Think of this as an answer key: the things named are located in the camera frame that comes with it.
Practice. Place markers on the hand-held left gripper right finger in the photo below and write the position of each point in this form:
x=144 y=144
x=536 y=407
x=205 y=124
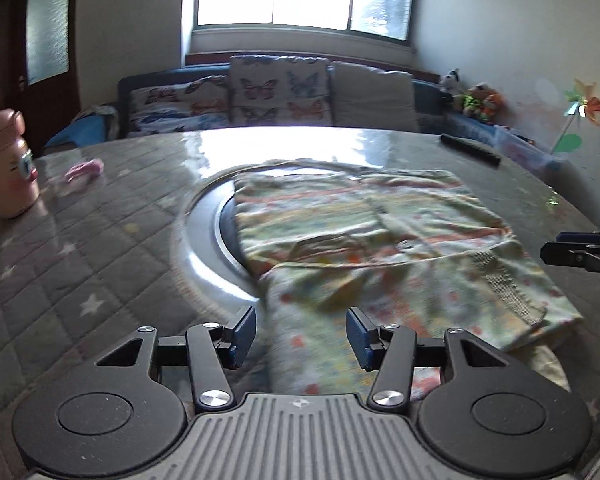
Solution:
x=360 y=341

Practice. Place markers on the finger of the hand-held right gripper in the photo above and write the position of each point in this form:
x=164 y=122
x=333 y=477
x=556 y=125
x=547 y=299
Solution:
x=587 y=236
x=579 y=256

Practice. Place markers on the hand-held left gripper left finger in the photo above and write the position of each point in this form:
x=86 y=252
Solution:
x=243 y=336

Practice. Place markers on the floral patterned garment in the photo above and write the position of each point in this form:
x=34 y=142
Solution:
x=394 y=240

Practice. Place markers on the round metal table inset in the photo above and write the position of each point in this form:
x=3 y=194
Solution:
x=207 y=245

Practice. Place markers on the clear plastic storage box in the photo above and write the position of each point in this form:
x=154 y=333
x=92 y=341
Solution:
x=527 y=147

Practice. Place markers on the colourful paper pinwheel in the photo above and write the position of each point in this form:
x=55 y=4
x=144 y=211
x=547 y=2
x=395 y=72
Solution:
x=582 y=105

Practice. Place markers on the black remote control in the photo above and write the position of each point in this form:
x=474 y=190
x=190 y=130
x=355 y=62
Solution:
x=470 y=149

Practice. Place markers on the orange and green plush toy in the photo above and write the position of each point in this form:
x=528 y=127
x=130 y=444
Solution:
x=482 y=102

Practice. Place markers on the black and white plush toy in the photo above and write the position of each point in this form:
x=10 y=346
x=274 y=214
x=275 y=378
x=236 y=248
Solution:
x=450 y=85

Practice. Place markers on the dark blue sofa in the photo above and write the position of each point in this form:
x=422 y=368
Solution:
x=429 y=95

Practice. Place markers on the wide butterfly print cushion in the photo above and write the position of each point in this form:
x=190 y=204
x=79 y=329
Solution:
x=180 y=107

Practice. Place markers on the plain white cushion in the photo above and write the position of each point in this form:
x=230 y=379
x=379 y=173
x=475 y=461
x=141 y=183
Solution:
x=372 y=97

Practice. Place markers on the square butterfly print cushion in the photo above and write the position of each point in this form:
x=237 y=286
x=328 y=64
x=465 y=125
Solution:
x=280 y=90

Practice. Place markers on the blue cloth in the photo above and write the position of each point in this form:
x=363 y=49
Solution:
x=82 y=127

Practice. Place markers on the pink bottle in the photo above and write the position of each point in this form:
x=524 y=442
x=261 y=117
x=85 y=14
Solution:
x=7 y=170

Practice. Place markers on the dark wooden door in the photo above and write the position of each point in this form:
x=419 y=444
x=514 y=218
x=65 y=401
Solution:
x=40 y=55

